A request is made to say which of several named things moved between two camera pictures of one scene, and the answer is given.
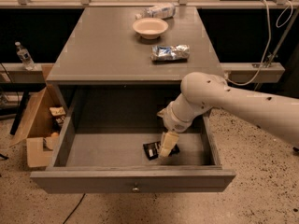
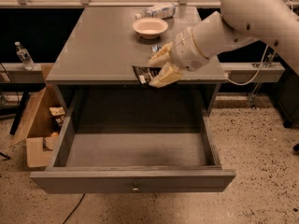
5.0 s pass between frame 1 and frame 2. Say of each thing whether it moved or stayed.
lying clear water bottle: stayed
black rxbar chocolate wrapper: moved
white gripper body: moved
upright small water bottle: stayed
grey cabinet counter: stayed
